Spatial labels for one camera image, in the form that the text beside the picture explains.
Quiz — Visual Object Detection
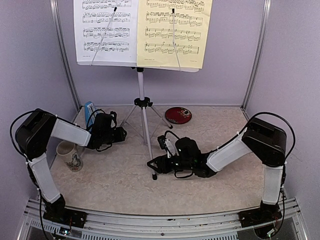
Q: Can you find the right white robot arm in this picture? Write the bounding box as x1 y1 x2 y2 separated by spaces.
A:
147 111 296 222

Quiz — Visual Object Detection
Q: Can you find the silver tripod stand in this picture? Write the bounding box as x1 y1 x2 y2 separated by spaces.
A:
119 66 174 181

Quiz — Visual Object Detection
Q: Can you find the white sheet music page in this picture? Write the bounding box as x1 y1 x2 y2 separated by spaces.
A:
73 0 139 67

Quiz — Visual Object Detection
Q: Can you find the yellowed sheet music page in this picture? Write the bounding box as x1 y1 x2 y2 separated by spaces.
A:
136 0 213 70

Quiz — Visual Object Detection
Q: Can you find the cream dragon mug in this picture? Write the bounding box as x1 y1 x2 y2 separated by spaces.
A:
56 140 83 172

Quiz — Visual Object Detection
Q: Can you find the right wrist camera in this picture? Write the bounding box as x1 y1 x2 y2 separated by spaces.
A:
157 135 177 158

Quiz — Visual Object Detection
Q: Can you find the red floral plate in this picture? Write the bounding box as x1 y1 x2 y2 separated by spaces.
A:
164 107 192 125

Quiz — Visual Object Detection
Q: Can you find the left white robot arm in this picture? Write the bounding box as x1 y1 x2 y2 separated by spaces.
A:
9 108 127 223

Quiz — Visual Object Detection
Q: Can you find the front aluminium rail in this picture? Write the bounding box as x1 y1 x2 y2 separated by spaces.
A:
17 197 311 240

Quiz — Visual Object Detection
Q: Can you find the blue metronome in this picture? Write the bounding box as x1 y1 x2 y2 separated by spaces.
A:
84 101 97 128

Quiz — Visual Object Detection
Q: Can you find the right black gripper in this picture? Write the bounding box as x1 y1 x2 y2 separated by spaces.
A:
147 153 194 174

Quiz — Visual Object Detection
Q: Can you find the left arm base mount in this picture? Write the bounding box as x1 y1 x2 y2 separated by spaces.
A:
43 208 87 229

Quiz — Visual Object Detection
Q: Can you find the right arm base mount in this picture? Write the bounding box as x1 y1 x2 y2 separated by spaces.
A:
238 208 282 228

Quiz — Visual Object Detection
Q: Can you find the white perforated music stand desk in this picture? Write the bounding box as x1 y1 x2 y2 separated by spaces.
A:
73 0 213 74

